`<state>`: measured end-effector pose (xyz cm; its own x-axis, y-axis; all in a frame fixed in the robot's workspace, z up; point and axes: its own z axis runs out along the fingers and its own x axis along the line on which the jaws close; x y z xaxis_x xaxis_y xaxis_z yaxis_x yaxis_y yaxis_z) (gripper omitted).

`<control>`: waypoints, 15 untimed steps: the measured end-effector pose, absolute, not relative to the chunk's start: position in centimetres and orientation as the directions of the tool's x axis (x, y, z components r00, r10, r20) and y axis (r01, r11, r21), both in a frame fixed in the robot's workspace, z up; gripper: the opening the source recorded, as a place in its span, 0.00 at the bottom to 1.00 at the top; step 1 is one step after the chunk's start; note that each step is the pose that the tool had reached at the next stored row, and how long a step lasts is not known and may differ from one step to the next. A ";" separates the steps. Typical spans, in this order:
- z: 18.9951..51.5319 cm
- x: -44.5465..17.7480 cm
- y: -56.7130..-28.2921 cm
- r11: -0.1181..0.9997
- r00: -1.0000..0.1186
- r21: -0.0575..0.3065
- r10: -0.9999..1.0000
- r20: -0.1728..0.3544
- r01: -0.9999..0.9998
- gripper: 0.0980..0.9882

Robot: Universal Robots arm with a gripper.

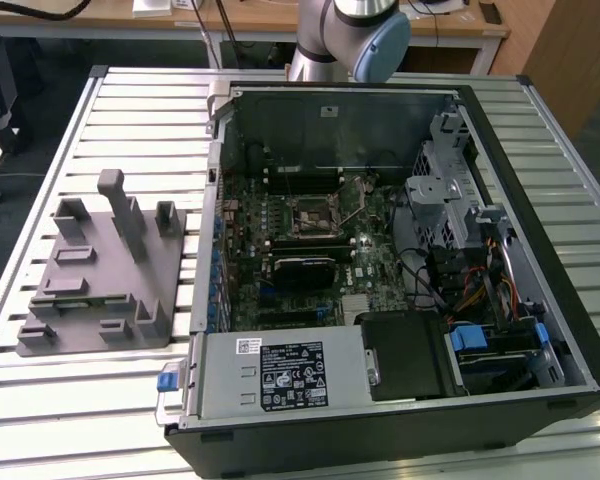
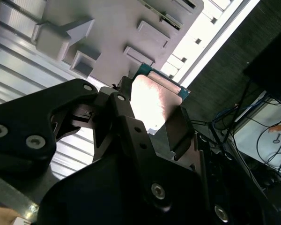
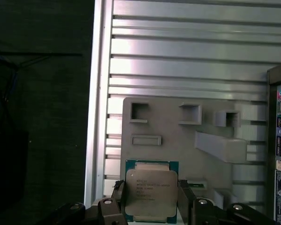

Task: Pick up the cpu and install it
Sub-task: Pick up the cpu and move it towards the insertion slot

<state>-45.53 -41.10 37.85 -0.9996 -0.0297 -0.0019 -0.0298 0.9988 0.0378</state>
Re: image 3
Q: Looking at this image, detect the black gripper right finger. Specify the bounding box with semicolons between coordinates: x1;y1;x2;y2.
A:
177;179;278;225

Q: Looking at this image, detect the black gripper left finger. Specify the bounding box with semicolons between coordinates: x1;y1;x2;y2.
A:
49;179;127;225

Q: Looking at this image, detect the silver CPU green edge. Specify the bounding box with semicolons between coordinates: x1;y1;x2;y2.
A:
123;159;180;223

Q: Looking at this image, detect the grey plastic parts rack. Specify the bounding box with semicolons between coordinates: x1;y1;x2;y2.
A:
120;97;249;205

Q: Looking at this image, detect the black PC case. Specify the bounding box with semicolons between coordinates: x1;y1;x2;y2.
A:
266;62;281;225

